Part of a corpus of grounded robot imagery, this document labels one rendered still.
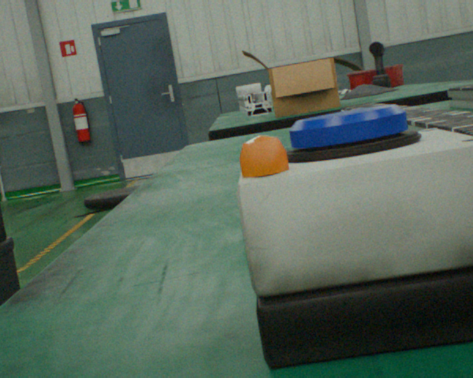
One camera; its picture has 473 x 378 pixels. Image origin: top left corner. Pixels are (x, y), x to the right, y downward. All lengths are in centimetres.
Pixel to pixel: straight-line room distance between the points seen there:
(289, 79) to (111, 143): 906
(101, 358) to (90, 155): 1132
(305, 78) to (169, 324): 227
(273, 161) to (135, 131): 1124
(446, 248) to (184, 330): 11
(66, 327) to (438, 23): 1141
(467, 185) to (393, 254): 3
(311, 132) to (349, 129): 1
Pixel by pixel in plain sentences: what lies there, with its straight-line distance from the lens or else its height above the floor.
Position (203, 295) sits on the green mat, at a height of 78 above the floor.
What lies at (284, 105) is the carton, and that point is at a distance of 262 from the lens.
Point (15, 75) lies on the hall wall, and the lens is 1182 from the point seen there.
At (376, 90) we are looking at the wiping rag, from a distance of 337.
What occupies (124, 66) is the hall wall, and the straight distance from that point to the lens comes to 1151.
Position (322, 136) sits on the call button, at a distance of 28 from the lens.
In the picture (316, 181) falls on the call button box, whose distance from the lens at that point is 26.
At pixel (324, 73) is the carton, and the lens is 260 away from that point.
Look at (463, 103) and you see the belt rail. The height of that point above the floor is 79.
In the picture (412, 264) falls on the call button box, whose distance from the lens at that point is 27.
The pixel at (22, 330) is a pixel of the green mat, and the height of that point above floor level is 78.
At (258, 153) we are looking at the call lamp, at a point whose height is 85.
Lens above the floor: 87
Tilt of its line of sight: 6 degrees down
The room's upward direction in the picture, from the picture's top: 10 degrees counter-clockwise
